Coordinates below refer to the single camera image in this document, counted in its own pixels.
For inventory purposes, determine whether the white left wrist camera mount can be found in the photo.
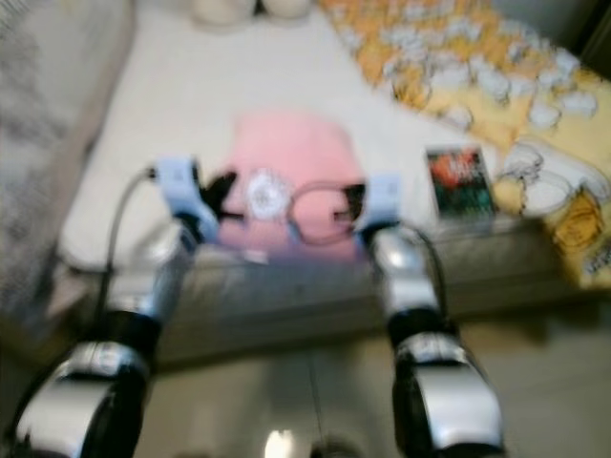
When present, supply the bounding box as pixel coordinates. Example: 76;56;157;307
152;155;221;245

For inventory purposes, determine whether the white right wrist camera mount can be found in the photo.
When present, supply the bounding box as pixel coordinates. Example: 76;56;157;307
354;171;405;236

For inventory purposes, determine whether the pink pillow with sheep print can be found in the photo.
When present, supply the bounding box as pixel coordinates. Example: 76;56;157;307
217;107;374;265

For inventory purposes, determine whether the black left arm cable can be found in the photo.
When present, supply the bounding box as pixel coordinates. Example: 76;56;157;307
95;166;159;318

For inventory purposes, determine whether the grey paisley print duvet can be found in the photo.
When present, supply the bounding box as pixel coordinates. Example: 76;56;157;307
0;0;140;327

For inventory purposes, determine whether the beige plush toy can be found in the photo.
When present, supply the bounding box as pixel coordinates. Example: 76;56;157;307
190;0;315;26

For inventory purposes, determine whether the yellow cartoon egg blanket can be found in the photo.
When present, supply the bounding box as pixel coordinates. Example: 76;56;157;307
319;0;611;294

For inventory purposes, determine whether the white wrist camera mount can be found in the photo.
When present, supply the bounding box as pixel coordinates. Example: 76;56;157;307
354;171;405;236
152;155;221;245

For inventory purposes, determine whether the dark paperback book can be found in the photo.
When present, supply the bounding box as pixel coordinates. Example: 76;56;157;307
424;142;500;223

